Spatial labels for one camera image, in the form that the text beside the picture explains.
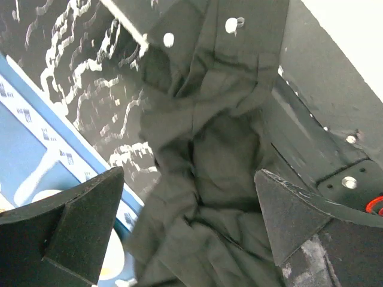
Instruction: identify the black button shirt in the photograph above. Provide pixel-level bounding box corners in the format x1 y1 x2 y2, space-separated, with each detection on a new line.
128 1 289 286

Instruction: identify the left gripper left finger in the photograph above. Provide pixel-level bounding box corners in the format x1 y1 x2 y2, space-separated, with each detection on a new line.
1 167 124 286

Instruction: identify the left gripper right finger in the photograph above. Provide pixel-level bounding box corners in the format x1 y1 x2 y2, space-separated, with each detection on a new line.
254 169 382 286

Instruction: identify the blue patterned placemat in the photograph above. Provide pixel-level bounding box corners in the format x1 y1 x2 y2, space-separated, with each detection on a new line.
0 53 144 287

